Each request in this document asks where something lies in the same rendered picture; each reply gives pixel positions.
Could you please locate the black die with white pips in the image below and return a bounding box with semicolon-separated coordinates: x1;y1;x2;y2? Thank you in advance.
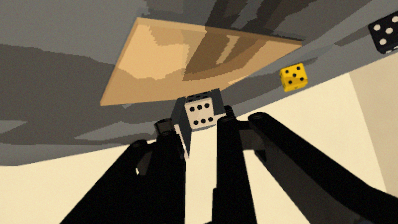
368;11;398;54

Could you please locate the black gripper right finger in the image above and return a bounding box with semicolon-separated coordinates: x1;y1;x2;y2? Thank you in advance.
211;88;398;224

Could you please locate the yellow die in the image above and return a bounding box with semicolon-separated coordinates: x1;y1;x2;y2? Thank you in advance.
279;63;308;92

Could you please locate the orange flat mat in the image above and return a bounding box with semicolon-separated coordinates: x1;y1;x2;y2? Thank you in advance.
100;17;302;106

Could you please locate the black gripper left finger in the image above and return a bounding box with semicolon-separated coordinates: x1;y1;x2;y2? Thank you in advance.
59;96;192;224

